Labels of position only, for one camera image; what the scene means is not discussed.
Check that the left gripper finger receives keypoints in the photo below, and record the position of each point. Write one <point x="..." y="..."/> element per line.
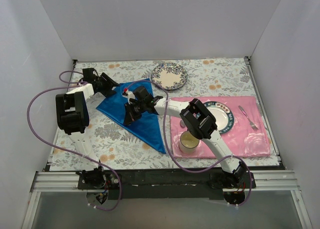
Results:
<point x="107" y="91"/>
<point x="106" y="81"/>

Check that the aluminium frame rail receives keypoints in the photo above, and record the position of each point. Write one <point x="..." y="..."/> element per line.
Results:
<point x="266" y="180"/>

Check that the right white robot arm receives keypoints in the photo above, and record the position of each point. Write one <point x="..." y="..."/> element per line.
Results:
<point x="199" y="121"/>

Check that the green rimmed white plate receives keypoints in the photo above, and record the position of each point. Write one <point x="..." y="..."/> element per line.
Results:
<point x="224" y="117"/>

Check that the silver spoon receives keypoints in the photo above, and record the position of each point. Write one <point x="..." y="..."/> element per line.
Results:
<point x="182" y="124"/>

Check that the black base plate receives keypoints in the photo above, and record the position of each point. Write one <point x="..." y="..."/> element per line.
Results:
<point x="213" y="184"/>

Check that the pink placemat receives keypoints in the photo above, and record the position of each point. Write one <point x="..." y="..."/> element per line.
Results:
<point x="242" y="140"/>

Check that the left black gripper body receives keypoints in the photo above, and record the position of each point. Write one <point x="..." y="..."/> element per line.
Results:
<point x="105" y="83"/>

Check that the cream enamel mug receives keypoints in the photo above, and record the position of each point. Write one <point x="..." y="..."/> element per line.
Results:
<point x="188" y="143"/>

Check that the blue cloth napkin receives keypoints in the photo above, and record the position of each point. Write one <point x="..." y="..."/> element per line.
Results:
<point x="146" y="129"/>

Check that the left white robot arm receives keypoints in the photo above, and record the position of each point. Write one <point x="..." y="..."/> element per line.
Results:
<point x="73" y="116"/>

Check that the blue floral plate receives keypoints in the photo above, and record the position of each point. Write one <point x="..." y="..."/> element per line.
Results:
<point x="169" y="75"/>

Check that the silver fork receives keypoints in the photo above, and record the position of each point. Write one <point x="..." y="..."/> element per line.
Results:
<point x="252" y="125"/>

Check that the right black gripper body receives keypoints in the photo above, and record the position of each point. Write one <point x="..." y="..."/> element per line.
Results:
<point x="133" y="110"/>

